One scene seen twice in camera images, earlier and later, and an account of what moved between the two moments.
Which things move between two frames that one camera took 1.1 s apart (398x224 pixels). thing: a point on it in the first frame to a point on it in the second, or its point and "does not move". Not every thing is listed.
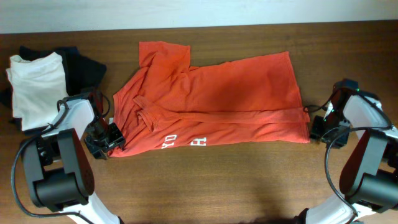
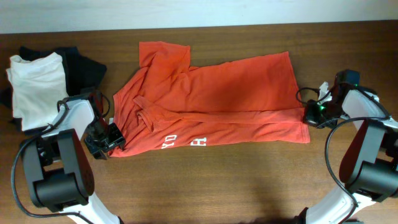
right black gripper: (325, 131) to (313, 115)
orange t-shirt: (168, 103) does not move
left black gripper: (106, 142) does not move
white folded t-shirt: (37, 85) does not move
